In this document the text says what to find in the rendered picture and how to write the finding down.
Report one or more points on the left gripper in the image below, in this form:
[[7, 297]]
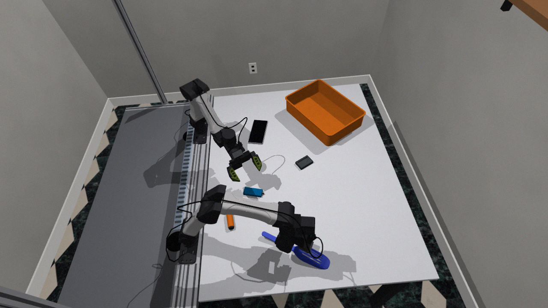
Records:
[[237, 163]]

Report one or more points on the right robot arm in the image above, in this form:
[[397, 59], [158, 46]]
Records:
[[208, 213]]

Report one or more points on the orange rectangular tray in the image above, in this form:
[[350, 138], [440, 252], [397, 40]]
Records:
[[325, 112]]

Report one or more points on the blue slotted spatula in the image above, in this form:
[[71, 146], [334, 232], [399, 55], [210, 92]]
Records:
[[324, 264]]

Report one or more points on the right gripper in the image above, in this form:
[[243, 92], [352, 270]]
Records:
[[283, 242]]

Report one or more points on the orange cylinder with black end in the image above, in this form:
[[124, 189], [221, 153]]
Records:
[[230, 222]]

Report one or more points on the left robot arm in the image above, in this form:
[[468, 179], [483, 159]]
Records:
[[202, 112]]

